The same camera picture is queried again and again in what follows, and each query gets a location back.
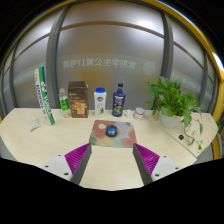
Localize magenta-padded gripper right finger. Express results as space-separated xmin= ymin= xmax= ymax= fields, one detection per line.
xmin=132 ymin=143 xmax=184 ymax=186

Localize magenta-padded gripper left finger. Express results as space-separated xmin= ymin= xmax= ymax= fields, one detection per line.
xmin=41 ymin=142 xmax=93 ymax=186

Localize blue and black computer mouse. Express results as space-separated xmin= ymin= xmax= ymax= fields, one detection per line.
xmin=105 ymin=124 xmax=118 ymax=138

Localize floral pastel mouse pad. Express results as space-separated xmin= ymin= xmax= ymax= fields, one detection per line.
xmin=88 ymin=119 xmax=138 ymax=149

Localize small white and red cup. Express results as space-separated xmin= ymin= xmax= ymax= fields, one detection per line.
xmin=133 ymin=106 xmax=146 ymax=121

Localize crumpled white paper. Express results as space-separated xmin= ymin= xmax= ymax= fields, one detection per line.
xmin=123 ymin=109 xmax=135 ymax=119

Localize small patterned tissue packet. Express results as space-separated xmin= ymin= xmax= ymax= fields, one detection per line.
xmin=27 ymin=118 xmax=42 ymax=132

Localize clear bottle with green label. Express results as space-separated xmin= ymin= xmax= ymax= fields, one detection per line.
xmin=58 ymin=87 xmax=72 ymax=119

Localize brown cardboard carton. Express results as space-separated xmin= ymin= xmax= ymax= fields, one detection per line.
xmin=67 ymin=80 xmax=90 ymax=119

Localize white bottle with blue cap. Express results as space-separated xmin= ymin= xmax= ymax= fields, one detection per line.
xmin=93 ymin=87 xmax=108 ymax=118

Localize green potted plant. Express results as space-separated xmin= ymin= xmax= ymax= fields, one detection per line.
xmin=144 ymin=75 xmax=204 ymax=151

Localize dark blue shampoo bottle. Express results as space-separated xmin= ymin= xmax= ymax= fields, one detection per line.
xmin=111 ymin=82 xmax=127 ymax=118

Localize white and green shuttlecock tube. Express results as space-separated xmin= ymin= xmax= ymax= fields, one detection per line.
xmin=33 ymin=66 xmax=56 ymax=127

